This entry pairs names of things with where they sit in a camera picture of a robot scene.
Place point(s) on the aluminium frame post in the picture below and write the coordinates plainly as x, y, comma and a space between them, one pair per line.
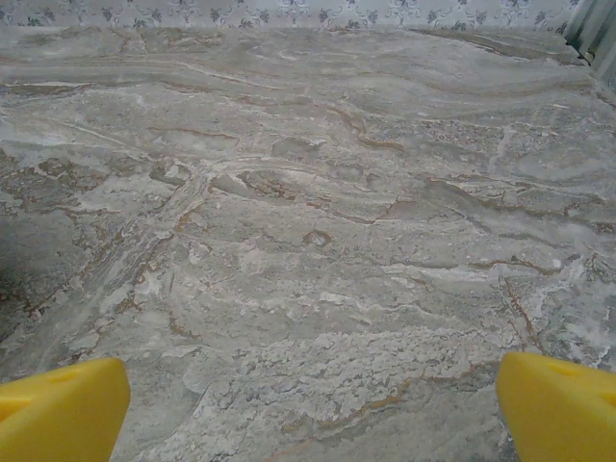
594, 33

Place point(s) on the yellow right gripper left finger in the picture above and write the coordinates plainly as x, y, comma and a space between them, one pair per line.
58, 414

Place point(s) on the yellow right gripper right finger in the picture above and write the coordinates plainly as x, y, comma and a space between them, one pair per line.
563, 418

